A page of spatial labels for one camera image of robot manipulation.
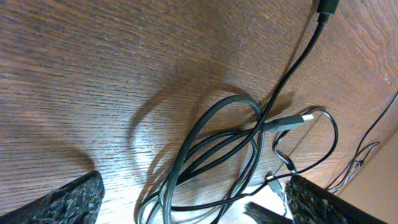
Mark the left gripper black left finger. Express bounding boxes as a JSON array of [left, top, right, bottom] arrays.
[[1, 170, 105, 224]]

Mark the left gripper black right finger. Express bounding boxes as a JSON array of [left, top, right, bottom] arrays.
[[285, 175, 384, 224]]

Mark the long thin black cable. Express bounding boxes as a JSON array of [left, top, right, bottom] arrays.
[[325, 91, 398, 192]]

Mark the black usb cable bundle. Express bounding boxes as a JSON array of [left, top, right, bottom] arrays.
[[133, 0, 341, 224]]

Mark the brown cardboard panel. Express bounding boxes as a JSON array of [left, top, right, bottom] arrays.
[[338, 133, 397, 223]]

